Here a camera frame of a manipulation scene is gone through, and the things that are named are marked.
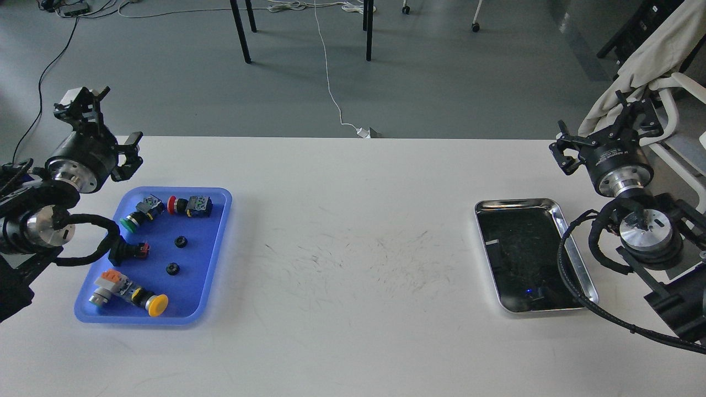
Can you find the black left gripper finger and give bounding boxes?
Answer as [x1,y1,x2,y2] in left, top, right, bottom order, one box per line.
[54,86,111,124]
[111,132,143,183]

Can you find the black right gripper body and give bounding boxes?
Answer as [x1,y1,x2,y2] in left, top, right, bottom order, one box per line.
[578,127,655,197]

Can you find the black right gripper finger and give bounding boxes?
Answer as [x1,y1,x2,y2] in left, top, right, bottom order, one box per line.
[609,90,664,145]
[549,120,596,176]

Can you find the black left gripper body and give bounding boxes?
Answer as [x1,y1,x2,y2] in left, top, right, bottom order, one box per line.
[45,101,123,194]

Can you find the black gear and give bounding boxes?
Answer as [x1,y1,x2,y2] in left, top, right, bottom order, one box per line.
[165,263,180,276]
[174,235,188,249]

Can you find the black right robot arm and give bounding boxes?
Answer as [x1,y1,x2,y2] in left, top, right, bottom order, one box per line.
[549,91,705,354]

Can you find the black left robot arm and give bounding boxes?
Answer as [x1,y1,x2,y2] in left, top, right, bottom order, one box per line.
[1,87,149,320]

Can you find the blue plastic tray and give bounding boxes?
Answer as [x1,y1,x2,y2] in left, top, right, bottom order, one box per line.
[74,186,232,326]

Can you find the silver metal tray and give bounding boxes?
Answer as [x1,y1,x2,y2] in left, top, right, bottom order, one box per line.
[474,198,582,316]

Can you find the white chair with beige cloth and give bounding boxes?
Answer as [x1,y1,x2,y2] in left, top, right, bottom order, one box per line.
[578,0,706,216]

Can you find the black table leg left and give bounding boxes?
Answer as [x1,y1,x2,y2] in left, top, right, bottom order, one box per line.
[229,0,258,65]

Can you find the black table leg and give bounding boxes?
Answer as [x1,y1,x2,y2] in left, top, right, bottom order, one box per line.
[362,0,375,61]
[229,0,258,65]

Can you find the white power adapter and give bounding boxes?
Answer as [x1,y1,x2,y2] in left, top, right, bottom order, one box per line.
[356,127,382,139]

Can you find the black table leg right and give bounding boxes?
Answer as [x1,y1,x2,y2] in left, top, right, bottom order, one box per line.
[362,0,375,61]

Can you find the green push button switch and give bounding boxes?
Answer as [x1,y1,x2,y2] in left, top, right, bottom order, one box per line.
[119,195,165,232]

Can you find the black floor cable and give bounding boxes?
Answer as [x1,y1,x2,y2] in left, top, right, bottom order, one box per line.
[11,0,133,165]

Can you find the red push button switch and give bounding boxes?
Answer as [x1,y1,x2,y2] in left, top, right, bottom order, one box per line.
[165,195,213,218]

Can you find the black push button switch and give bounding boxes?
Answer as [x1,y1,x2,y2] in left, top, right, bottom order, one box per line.
[108,236,151,267]

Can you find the yellow push button switch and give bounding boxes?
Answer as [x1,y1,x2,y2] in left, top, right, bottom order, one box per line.
[88,269,169,317]

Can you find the white floor cable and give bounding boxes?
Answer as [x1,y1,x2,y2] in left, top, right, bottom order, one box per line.
[268,0,377,133]

